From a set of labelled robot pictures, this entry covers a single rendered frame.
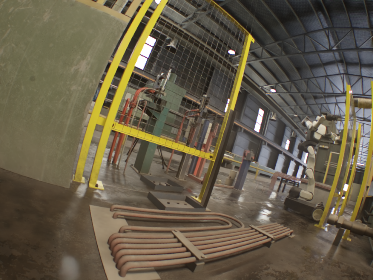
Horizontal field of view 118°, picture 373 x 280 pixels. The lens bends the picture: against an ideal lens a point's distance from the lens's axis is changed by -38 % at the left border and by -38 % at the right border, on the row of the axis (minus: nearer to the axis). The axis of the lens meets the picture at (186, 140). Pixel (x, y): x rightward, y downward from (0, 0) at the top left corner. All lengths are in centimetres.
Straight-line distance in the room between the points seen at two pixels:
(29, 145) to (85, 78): 47
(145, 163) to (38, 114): 133
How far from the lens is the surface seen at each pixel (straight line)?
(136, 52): 128
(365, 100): 370
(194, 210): 127
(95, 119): 116
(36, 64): 108
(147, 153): 198
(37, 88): 105
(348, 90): 267
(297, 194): 286
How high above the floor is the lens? 43
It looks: 2 degrees up
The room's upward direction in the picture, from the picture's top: 18 degrees clockwise
